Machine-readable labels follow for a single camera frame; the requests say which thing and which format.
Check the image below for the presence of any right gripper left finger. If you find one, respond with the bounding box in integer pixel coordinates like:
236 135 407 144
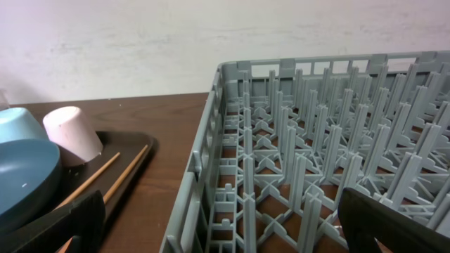
1 190 105 252

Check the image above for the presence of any right wooden chopstick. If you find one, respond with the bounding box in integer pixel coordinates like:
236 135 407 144
56 144 150 253

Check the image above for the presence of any light blue cup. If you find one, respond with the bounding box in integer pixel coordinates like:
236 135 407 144
1 108 49 143

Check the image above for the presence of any clear plastic bin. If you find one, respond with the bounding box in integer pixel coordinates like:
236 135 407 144
0 90 10 110

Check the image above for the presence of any dark brown serving tray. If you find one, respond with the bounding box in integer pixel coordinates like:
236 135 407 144
0 131 155 253

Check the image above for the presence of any grey dishwasher rack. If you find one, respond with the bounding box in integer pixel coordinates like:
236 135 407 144
160 51 449 252

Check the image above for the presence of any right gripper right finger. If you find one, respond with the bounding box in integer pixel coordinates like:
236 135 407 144
338 188 449 253

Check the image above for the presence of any wooden chopstick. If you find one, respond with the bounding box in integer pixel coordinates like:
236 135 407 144
56 144 150 253
56 153 120 209

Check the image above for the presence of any white cup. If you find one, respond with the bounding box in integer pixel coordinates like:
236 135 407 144
43 106 103 167

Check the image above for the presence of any dark blue plate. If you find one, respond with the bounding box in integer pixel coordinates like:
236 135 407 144
1 139 62 234

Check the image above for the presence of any left wooden chopstick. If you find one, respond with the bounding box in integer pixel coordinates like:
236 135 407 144
56 153 120 209

